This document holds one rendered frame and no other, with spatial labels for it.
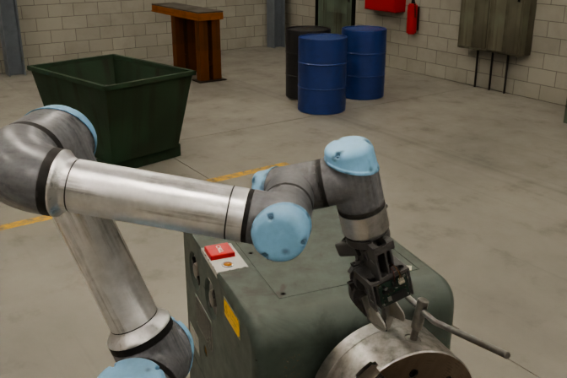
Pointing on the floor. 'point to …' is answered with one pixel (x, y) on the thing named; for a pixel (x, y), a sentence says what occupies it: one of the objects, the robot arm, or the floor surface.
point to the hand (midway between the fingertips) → (382, 322)
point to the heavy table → (195, 39)
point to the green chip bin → (121, 104)
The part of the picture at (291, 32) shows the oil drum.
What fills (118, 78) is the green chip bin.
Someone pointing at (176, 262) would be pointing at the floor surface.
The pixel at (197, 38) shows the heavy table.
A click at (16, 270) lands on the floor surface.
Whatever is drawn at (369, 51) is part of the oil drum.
